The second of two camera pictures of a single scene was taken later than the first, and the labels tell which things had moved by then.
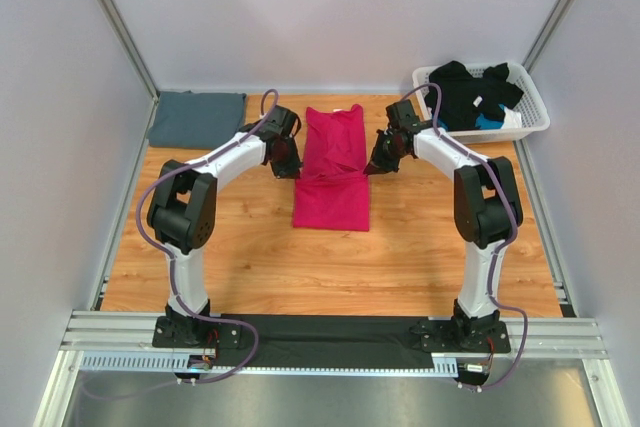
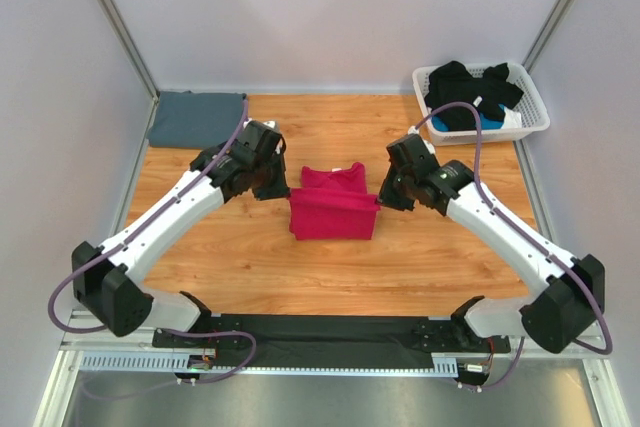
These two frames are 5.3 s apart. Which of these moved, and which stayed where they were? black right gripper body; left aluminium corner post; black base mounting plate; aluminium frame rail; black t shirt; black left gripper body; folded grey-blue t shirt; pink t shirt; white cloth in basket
Moved: black right gripper body; pink t shirt; black left gripper body
Stayed: black base mounting plate; left aluminium corner post; black t shirt; aluminium frame rail; folded grey-blue t shirt; white cloth in basket
